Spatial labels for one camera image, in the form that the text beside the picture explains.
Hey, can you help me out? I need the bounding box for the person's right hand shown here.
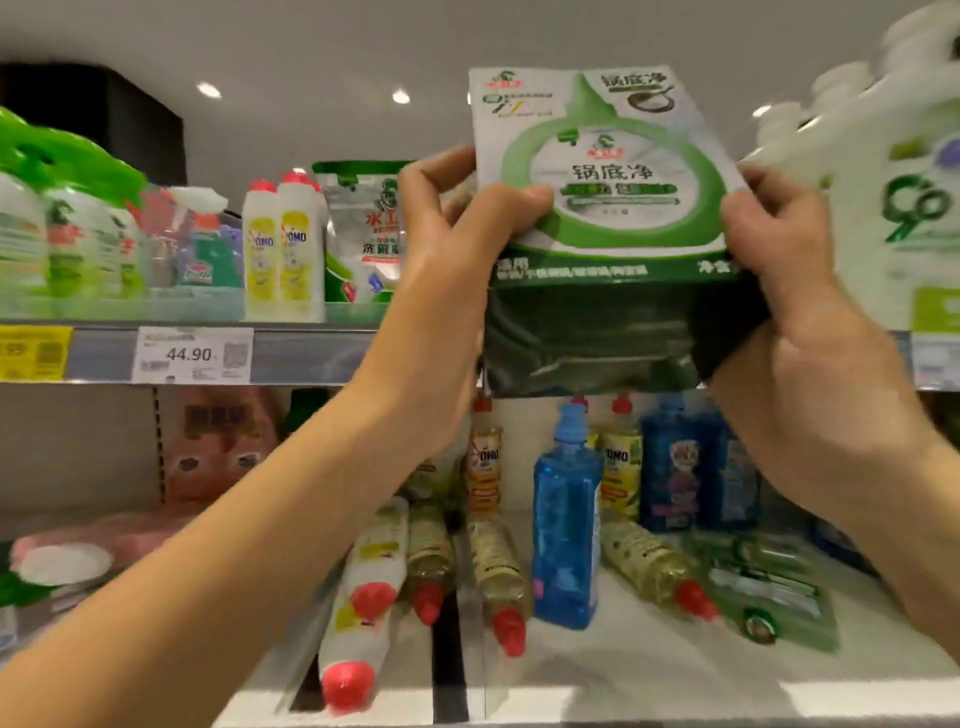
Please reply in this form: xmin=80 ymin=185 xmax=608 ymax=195
xmin=708 ymin=162 xmax=932 ymax=519

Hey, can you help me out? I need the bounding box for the person's left hand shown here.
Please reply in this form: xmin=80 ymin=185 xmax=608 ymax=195
xmin=352 ymin=145 xmax=557 ymax=452

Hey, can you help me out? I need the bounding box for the dark blue-pump cleaner bottle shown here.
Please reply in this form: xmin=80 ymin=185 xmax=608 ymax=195
xmin=702 ymin=412 xmax=762 ymax=531
xmin=642 ymin=393 xmax=708 ymax=533

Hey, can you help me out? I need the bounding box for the large green white cleaner pouch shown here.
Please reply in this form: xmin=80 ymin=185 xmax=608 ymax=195
xmin=312 ymin=159 xmax=414 ymax=309

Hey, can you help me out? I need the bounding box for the white red-capped cleaner bottle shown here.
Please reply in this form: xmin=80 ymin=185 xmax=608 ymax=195
xmin=241 ymin=178 xmax=285 ymax=321
xmin=277 ymin=168 xmax=330 ymax=324

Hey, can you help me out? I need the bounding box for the green cleaner box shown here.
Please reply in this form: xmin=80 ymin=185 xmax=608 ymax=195
xmin=687 ymin=529 xmax=843 ymax=656

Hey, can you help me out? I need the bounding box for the translucent white green-label bottle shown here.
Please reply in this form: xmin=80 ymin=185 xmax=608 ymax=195
xmin=750 ymin=0 xmax=960 ymax=339

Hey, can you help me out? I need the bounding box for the small green white cleaner pouch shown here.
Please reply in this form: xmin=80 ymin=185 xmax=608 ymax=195
xmin=469 ymin=63 xmax=774 ymax=399

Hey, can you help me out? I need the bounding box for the slim white red-capped bottle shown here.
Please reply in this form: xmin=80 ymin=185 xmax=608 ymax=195
xmin=465 ymin=517 xmax=531 ymax=660
xmin=318 ymin=495 xmax=411 ymax=716
xmin=405 ymin=502 xmax=458 ymax=629

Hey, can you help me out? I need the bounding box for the blue pump cleaner bottle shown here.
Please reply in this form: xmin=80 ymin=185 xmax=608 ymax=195
xmin=531 ymin=402 xmax=606 ymax=632

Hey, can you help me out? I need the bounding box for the pink cleaner bottle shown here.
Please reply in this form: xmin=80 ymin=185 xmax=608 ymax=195
xmin=7 ymin=502 xmax=204 ymax=590
xmin=157 ymin=387 xmax=287 ymax=504

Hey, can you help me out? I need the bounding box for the row of green pump bottles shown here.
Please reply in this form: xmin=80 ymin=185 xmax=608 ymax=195
xmin=0 ymin=105 xmax=152 ymax=320

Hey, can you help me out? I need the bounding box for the person's left forearm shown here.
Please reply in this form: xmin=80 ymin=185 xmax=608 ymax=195
xmin=0 ymin=382 xmax=452 ymax=728

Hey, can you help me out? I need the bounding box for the white price tag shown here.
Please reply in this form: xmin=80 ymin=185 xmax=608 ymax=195
xmin=132 ymin=325 xmax=257 ymax=387
xmin=907 ymin=330 xmax=960 ymax=392

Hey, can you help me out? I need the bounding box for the yellow price tag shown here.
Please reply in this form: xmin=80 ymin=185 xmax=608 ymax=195
xmin=0 ymin=324 xmax=74 ymax=384

